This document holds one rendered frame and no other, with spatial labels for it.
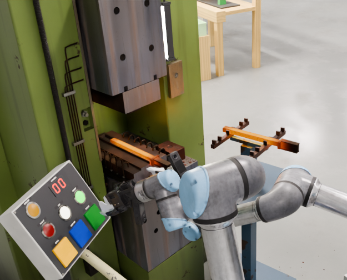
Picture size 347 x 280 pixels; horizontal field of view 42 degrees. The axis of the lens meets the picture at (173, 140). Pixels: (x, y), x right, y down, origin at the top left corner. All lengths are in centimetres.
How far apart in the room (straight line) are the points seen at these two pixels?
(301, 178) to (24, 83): 108
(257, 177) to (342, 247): 207
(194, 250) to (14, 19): 145
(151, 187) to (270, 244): 174
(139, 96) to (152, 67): 13
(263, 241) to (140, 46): 174
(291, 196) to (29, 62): 105
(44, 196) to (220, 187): 73
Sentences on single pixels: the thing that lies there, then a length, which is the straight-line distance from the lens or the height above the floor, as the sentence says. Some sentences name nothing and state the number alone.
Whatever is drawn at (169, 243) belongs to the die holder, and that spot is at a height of 55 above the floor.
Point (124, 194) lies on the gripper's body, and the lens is 160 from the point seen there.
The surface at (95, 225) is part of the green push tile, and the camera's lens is 174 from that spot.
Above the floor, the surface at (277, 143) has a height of 100.
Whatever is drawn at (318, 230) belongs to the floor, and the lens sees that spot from 328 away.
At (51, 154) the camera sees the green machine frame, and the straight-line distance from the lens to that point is 192.
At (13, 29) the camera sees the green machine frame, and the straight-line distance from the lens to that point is 175.
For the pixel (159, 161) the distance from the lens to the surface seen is 203.
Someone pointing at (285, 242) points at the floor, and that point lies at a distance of 316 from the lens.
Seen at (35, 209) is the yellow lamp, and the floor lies 116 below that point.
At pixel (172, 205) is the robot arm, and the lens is 149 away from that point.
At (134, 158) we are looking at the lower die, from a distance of 213.
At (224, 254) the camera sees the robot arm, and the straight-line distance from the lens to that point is 117.
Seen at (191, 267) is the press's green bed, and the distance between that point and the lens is 253.
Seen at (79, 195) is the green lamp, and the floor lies 110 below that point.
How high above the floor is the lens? 202
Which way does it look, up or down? 27 degrees down
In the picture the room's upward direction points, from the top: 5 degrees counter-clockwise
